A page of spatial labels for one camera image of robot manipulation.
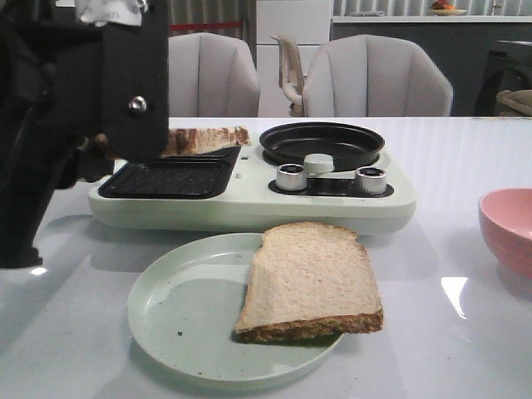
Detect mint green round plate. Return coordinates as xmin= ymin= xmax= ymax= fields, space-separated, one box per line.
xmin=127 ymin=233 xmax=342 ymax=391

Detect white cabinet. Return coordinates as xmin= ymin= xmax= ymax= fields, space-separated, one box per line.
xmin=256 ymin=1 xmax=333 ymax=117

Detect right grey upholstered chair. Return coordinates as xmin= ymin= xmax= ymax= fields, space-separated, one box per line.
xmin=303 ymin=34 xmax=453 ymax=117

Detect bread slice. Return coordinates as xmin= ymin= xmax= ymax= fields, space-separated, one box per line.
xmin=234 ymin=222 xmax=384 ymax=343
xmin=160 ymin=126 xmax=251 ymax=157

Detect pink bowl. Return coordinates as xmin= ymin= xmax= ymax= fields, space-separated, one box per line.
xmin=478 ymin=188 xmax=531 ymax=278

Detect right silver control knob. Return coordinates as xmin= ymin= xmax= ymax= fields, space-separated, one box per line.
xmin=354 ymin=166 xmax=387 ymax=195

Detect left grey upholstered chair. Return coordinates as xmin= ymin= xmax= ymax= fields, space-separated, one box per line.
xmin=168 ymin=32 xmax=260 ymax=117

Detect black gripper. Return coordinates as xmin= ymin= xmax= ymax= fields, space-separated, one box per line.
xmin=1 ymin=1 xmax=169 ymax=268

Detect grey upholstered chair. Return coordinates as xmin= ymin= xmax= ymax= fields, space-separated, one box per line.
xmin=168 ymin=32 xmax=260 ymax=117
xmin=303 ymin=34 xmax=453 ymax=117

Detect silver control knob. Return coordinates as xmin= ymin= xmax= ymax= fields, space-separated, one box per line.
xmin=354 ymin=166 xmax=387 ymax=195
xmin=275 ymin=164 xmax=307 ymax=191

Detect left silver control knob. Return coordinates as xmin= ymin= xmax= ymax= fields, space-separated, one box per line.
xmin=275 ymin=164 xmax=307 ymax=191

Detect red barrier tape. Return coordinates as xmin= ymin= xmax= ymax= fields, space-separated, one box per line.
xmin=169 ymin=21 xmax=244 ymax=32

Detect mint green breakfast maker base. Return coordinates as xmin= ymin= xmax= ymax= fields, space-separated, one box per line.
xmin=88 ymin=143 xmax=416 ymax=235

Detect grey counter with white top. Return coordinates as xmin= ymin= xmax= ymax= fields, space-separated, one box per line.
xmin=330 ymin=15 xmax=532 ymax=117

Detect beige office chair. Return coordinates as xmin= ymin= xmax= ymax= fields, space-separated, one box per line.
xmin=270 ymin=35 xmax=305 ymax=117

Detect black round frying pan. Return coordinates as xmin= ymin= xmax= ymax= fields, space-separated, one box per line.
xmin=259 ymin=121 xmax=385 ymax=172

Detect fruit plate on counter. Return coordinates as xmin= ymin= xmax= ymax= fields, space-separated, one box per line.
xmin=429 ymin=0 xmax=467 ymax=17

